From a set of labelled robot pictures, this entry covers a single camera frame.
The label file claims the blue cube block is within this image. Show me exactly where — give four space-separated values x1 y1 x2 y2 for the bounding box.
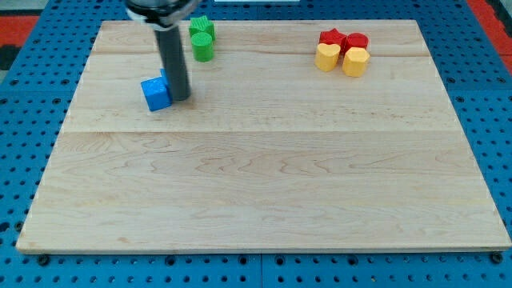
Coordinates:
141 77 172 112

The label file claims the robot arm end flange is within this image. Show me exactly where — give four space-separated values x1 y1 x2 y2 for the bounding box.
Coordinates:
124 0 200 31

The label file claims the wooden board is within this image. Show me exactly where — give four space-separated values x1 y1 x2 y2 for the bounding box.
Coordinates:
16 20 511 254

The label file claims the green cylinder block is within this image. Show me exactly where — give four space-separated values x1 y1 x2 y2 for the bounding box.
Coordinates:
190 32 214 62

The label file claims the yellow heart block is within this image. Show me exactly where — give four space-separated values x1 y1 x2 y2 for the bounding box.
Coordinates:
314 43 341 72

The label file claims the yellow hexagon block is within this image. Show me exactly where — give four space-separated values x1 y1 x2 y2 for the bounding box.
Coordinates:
342 47 370 78

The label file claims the red star block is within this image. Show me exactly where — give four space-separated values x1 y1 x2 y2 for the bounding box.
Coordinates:
318 28 347 54

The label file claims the green star block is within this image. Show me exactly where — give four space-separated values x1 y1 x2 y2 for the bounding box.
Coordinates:
189 15 216 41

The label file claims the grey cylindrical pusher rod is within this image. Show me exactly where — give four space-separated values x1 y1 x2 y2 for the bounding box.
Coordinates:
154 26 191 102

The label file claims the red cylinder block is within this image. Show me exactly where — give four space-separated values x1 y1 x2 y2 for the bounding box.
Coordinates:
344 33 369 52

